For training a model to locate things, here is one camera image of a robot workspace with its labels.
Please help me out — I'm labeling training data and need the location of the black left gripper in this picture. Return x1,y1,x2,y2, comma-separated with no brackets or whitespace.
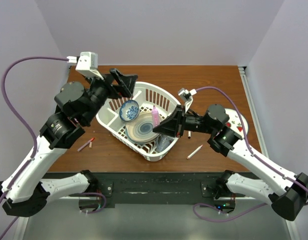
82,66,137,124

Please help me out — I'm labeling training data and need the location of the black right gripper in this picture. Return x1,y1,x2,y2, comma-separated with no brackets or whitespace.
153,104,216,138

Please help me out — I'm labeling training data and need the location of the pink highlighter pen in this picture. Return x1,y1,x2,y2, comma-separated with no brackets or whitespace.
151,106,160,127

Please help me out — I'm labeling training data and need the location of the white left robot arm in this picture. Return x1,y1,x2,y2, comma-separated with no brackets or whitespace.
0,68,138,217

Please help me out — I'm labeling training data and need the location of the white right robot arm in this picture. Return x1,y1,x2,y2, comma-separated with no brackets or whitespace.
153,104,308,221

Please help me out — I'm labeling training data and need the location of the white red tipped pen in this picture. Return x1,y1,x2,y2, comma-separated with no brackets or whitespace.
186,145,203,160

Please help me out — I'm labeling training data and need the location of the blue glass cup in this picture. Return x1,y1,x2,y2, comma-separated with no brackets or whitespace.
156,134,174,153

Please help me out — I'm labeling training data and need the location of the white plastic dish basket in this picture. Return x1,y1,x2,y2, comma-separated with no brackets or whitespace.
96,81,180,162

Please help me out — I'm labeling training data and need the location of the blue patterned small bowl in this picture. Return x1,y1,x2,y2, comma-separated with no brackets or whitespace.
119,99,140,122

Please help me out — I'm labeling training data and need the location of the beige blue ringed plate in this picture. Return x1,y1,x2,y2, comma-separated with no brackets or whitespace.
125,112,160,144

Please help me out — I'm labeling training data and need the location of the watermelon pattern plate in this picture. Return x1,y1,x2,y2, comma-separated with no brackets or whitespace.
225,108,249,138

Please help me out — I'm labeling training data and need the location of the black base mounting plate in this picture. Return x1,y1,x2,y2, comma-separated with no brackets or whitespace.
68,172,247,210

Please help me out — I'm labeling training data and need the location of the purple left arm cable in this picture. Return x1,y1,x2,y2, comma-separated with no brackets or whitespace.
0,56,108,240

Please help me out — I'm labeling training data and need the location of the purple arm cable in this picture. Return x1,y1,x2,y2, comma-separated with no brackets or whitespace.
192,86,308,223
0,56,108,240

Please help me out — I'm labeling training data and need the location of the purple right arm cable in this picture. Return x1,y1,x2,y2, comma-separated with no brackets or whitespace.
192,86,308,223

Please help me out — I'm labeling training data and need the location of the aluminium frame rail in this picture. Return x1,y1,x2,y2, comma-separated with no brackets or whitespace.
238,66,301,240

